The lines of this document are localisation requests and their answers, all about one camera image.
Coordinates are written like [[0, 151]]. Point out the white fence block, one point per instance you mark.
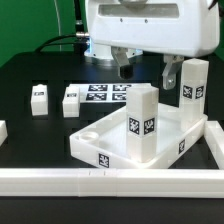
[[214, 136], [3, 131]]

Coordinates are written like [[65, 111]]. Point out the white marker base plate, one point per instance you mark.
[[99, 93]]

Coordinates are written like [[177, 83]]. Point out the white right fence block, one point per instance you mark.
[[214, 136]]

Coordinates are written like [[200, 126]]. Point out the white front fence rail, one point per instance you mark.
[[111, 182]]

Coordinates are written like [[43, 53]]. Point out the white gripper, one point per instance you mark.
[[188, 28]]

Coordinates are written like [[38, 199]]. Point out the white desk top tray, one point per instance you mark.
[[118, 141]]

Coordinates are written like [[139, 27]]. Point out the white left fence block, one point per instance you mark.
[[3, 131]]

